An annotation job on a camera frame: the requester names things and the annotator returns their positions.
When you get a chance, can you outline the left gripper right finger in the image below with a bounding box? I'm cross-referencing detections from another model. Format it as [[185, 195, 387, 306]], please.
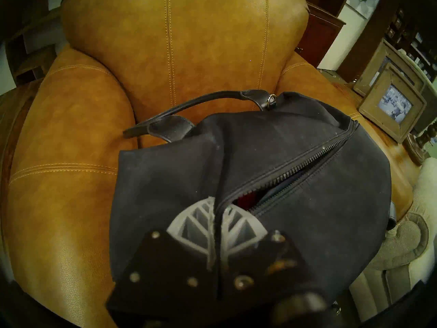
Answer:
[[218, 206, 308, 304]]

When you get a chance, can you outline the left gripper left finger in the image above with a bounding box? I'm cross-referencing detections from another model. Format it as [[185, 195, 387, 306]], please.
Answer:
[[106, 197, 219, 317]]

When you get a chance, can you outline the black zipper handbag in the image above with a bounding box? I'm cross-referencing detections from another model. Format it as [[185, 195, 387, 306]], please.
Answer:
[[109, 89, 398, 317]]

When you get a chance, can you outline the open wooden shelf unit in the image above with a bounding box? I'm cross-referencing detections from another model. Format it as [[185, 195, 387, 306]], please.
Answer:
[[5, 6, 69, 87]]

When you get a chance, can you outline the red fabric item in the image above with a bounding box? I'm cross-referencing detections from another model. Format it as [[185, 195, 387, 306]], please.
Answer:
[[236, 191, 260, 210]]

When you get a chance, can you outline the tan leather armchair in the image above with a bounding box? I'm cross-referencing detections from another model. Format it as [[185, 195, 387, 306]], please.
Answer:
[[0, 0, 415, 328]]

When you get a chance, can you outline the beige upholstered chair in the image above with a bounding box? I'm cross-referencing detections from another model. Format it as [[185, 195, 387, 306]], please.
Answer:
[[348, 156, 437, 321]]

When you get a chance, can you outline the wooden side table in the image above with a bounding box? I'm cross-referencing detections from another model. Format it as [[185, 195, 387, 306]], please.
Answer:
[[318, 68, 422, 167]]

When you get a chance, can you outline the turned wooden lamp base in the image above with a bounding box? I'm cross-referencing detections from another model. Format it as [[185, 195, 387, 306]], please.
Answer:
[[403, 119, 437, 165]]

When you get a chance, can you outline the dark wooden bookcase cabinet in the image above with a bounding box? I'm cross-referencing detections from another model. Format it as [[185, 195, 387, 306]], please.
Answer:
[[294, 0, 352, 68]]

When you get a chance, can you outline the dark display shelf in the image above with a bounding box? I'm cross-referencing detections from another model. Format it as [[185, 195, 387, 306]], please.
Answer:
[[336, 0, 437, 83]]

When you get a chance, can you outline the small rustic photo frame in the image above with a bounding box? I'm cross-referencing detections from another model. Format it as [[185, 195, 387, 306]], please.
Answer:
[[358, 63, 427, 144]]

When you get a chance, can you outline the large rustic photo frame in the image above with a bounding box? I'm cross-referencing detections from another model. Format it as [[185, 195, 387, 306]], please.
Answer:
[[353, 39, 434, 99]]

